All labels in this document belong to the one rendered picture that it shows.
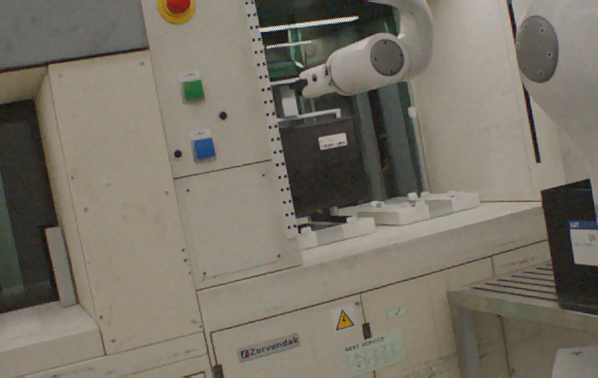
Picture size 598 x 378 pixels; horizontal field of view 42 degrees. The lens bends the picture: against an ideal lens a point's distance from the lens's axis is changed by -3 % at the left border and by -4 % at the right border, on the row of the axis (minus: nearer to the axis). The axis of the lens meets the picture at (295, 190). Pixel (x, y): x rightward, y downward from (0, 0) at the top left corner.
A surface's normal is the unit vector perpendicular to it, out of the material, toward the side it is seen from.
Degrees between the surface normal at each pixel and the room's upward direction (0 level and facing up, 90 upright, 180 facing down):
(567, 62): 101
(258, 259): 90
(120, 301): 90
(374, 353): 90
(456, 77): 90
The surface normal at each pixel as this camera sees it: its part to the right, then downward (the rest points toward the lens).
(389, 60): 0.37, -0.02
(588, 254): -0.92, 0.19
